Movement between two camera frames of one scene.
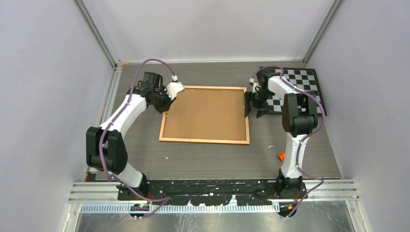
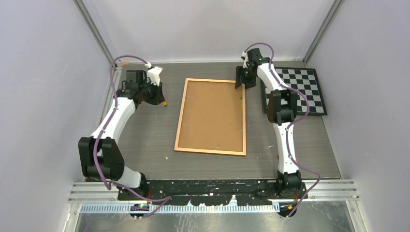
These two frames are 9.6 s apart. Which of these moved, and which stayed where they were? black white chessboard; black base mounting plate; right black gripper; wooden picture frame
Moved: right black gripper; wooden picture frame
Stayed: black base mounting plate; black white chessboard
